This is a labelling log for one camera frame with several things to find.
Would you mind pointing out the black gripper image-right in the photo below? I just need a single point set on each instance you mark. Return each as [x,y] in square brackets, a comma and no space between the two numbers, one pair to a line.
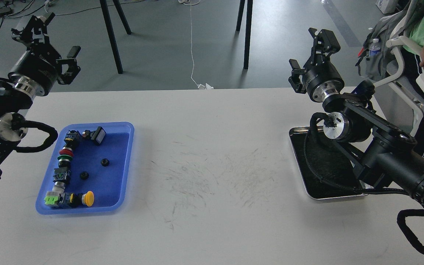
[318,74]

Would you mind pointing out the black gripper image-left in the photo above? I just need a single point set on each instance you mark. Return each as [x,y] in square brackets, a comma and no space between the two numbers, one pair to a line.
[32,32]

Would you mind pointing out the small black gear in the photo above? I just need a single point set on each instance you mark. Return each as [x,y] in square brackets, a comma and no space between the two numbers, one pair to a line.
[105,162]
[84,175]

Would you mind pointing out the silver metal tray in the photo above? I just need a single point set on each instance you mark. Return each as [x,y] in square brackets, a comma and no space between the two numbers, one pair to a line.
[327,162]

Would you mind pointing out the blue plastic tray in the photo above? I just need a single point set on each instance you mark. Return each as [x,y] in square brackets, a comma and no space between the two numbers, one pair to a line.
[107,183]

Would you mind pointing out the clear water bottle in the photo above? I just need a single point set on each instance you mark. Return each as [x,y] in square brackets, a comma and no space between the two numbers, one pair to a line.
[374,47]

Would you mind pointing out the grey backpack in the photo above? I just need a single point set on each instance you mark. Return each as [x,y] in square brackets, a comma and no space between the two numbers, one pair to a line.
[394,32]

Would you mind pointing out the black table leg right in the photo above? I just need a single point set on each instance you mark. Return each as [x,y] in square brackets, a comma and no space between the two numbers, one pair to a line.
[248,27]

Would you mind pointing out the black square push button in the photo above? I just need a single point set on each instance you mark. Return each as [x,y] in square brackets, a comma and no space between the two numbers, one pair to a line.
[97,136]

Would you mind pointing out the red mushroom push button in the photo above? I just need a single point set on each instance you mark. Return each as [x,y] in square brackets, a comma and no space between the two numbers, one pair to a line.
[66,151]

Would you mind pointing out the green white push button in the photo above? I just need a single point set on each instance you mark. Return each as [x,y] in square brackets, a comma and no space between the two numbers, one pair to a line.
[53,199]

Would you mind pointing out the yellow mushroom push button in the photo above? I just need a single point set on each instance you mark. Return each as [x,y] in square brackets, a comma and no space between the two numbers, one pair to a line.
[87,199]

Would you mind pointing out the green ring push button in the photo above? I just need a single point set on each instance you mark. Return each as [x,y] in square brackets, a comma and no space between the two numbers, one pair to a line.
[65,157]

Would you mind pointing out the blue grey switch block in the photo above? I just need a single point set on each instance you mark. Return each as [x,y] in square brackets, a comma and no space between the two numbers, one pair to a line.
[62,174]

